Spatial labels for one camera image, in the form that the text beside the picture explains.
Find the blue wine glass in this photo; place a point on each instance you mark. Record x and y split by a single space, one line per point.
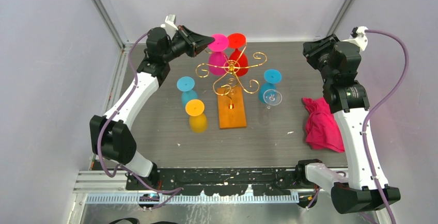
186 85
271 77

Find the crumpled pink cloth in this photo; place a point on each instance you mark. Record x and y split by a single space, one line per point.
322 131

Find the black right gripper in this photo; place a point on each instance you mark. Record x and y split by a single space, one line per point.
312 49

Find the gold wire wine glass rack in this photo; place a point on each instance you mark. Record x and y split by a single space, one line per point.
229 91

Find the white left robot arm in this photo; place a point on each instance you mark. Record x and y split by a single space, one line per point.
111 136

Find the pink wine glass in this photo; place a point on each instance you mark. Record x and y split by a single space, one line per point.
218 60

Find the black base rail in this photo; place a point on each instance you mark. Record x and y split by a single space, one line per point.
277 181

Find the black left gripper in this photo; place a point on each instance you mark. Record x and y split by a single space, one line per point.
196 43

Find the yellow wine glass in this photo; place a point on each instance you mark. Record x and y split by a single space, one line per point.
197 119

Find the clear wine glass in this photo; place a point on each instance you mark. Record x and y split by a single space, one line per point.
269 98

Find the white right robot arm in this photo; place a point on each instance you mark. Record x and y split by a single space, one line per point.
366 188

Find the red wine glass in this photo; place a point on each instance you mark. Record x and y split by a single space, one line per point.
237 41

